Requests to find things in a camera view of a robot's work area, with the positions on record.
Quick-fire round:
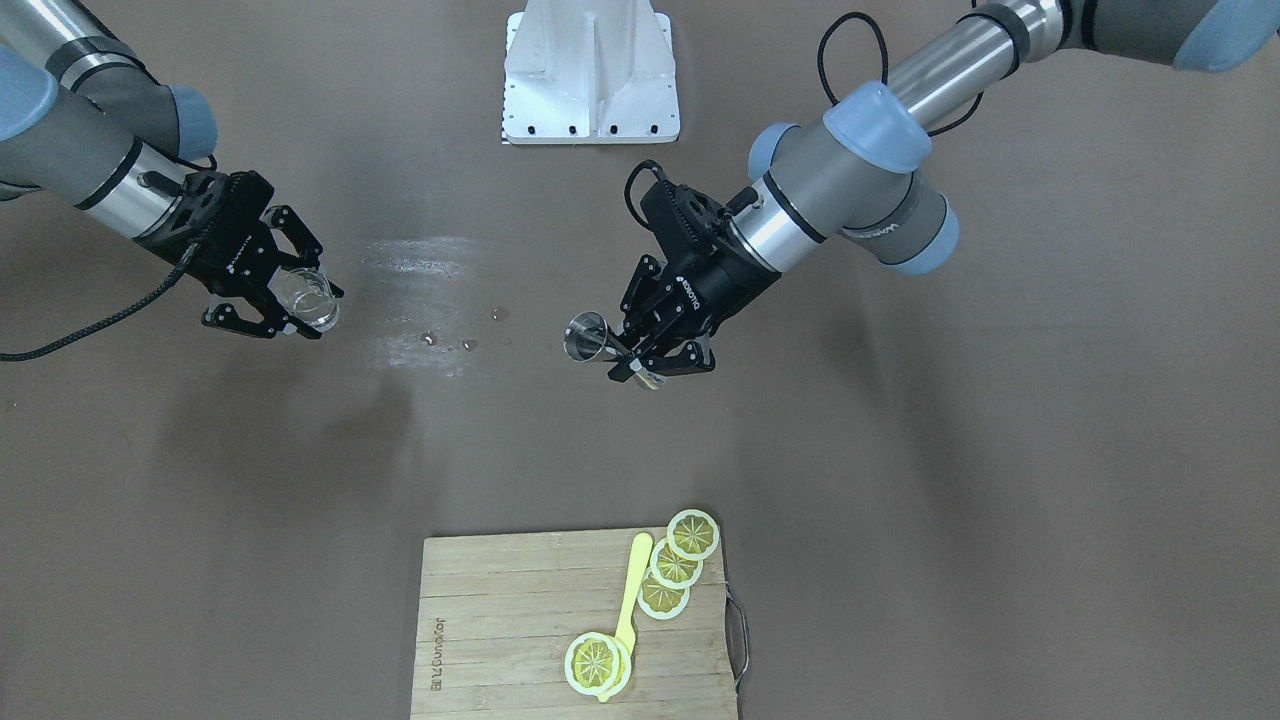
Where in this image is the lemon slice middle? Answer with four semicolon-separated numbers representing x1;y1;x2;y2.
649;539;704;591

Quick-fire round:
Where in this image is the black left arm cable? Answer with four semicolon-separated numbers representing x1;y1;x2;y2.
625;12;986;231

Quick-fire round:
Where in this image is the clear glass measuring cup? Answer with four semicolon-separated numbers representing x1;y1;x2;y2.
270;268;340;333

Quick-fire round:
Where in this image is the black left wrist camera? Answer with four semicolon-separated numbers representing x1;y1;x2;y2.
641;181;730;265

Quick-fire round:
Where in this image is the lemon slice on spoon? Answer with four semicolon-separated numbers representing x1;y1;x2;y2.
563;632;634;703

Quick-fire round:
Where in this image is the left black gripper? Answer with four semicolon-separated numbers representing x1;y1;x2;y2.
607;234;781;383

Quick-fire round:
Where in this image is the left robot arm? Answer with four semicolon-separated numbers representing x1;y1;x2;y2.
564;1;1279;388

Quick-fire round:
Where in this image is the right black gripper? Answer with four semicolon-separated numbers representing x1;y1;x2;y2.
134;170;346;341

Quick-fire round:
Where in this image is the steel jigger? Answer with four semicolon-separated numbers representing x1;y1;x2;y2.
563;311;667;389

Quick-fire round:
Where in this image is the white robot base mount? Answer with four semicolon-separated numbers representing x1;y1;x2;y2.
500;1;681;146

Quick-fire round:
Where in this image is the lemon slice lower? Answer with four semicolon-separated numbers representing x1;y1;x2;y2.
637;571;691;621

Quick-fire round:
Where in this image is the bamboo cutting board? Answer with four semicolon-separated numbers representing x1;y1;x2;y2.
410;528;740;719

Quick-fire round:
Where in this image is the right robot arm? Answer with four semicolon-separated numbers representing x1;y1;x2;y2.
1;1;344;341

